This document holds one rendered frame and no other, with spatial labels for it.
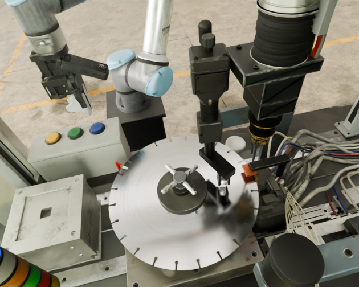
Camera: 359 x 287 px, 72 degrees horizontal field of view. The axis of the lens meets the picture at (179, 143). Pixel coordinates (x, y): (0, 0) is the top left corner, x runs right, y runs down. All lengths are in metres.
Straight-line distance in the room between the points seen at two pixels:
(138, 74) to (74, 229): 0.55
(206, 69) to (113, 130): 0.50
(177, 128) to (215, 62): 1.69
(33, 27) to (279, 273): 0.61
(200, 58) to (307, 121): 0.75
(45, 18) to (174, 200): 0.46
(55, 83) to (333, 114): 0.95
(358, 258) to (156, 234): 0.33
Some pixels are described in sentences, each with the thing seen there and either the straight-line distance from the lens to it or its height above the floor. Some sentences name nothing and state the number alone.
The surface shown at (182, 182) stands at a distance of 0.51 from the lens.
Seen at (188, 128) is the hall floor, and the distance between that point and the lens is 2.02.
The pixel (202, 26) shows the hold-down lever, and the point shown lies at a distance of 0.39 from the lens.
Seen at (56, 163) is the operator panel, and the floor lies 0.86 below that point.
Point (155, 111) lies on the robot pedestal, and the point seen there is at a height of 0.75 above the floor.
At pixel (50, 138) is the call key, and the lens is 0.87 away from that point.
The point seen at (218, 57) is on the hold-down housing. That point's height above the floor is 1.25.
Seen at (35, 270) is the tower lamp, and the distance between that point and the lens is 0.47.
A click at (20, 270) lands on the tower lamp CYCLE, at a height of 1.08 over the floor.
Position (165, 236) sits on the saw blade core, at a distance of 0.52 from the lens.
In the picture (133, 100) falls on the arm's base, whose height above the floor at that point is 0.80.
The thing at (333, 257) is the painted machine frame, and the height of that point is 1.05.
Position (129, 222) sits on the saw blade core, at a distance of 0.55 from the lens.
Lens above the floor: 1.43
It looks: 48 degrees down
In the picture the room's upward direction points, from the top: 8 degrees counter-clockwise
